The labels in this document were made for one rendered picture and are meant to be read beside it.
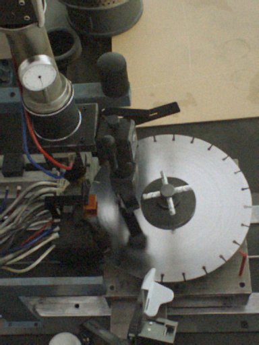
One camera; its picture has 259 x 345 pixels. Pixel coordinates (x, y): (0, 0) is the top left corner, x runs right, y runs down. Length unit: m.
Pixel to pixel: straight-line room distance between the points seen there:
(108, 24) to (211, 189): 0.69
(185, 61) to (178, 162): 0.50
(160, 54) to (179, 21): 0.14
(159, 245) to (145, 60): 0.68
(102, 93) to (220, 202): 0.33
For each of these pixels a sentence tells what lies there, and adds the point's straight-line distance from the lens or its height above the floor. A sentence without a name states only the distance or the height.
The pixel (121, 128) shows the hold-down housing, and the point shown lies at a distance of 0.81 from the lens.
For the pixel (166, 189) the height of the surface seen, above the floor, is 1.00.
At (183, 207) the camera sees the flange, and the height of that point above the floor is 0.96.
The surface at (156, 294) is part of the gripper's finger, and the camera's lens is 0.99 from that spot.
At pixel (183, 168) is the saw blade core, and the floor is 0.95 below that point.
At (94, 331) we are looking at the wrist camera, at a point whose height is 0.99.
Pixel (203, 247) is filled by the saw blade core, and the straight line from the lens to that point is 1.04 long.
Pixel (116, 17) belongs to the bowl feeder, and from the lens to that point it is 1.60.
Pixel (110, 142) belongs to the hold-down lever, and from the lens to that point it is 0.77.
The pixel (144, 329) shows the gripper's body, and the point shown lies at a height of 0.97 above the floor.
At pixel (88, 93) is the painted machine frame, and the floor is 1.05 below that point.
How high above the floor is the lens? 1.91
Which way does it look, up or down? 59 degrees down
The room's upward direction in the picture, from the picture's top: 11 degrees counter-clockwise
